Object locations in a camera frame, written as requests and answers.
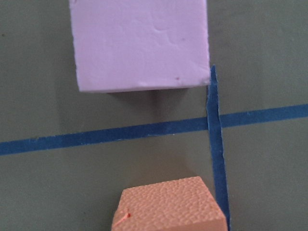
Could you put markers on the pink foam block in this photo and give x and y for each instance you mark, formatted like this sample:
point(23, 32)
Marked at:
point(132, 45)

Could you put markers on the orange foam block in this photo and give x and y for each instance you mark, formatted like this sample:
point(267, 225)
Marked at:
point(176, 205)

